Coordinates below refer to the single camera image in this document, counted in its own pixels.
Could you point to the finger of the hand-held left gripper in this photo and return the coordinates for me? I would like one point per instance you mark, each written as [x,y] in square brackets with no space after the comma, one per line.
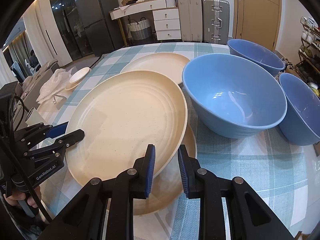
[58,129]
[72,138]

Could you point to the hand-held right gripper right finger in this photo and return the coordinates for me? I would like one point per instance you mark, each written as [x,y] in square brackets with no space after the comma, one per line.
[184,173]

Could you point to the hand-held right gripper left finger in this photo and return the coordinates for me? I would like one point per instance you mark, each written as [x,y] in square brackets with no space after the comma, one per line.
[149,170]

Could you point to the cream speckled plate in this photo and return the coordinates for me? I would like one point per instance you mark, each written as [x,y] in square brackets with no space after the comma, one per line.
[155,66]
[175,187]

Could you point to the beige bowl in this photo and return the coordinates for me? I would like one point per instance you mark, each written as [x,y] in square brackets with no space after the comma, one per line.
[125,125]

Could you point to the blue bowl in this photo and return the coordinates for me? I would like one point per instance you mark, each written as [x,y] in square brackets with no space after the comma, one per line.
[232,105]
[302,112]
[257,55]

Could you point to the person's left hand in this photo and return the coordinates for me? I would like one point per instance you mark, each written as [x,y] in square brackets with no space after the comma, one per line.
[32,201]

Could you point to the small cream saucer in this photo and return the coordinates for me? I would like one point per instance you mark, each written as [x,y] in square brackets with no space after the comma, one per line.
[71,86]

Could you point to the white plastic bag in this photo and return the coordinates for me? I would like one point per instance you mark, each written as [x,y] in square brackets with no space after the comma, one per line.
[53,83]

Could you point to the teal checked tablecloth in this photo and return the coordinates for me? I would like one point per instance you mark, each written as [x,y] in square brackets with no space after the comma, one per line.
[237,170]

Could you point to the small white plate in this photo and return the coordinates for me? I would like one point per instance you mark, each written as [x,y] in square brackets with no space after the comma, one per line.
[80,74]

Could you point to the patterned floor rug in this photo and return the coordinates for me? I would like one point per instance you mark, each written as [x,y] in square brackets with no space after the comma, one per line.
[98,60]

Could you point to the white wardrobe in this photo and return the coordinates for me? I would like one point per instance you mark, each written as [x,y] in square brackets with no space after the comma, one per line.
[47,35]

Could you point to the black glass cabinet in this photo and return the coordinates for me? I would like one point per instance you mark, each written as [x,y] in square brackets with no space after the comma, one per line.
[63,22]

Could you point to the grey refrigerator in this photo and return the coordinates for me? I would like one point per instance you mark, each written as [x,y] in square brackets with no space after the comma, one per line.
[96,17]

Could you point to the woven laundry basket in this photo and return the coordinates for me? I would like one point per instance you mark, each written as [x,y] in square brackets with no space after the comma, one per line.
[140,28]

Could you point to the white vanity desk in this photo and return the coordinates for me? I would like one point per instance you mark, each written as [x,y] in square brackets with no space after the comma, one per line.
[165,17]

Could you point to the beige suitcase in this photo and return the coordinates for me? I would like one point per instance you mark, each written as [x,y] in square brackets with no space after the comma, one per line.
[189,20]

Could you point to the silver suitcase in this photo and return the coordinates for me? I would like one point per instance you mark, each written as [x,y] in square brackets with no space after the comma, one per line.
[215,21]

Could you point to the wooden shoe rack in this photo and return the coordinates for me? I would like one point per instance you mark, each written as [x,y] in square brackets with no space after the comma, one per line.
[303,55]

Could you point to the wooden door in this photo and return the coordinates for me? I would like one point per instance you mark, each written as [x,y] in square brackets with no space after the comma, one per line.
[257,12]

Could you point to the shoe rack with shoes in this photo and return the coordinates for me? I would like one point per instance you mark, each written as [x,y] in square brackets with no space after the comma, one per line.
[311,37]

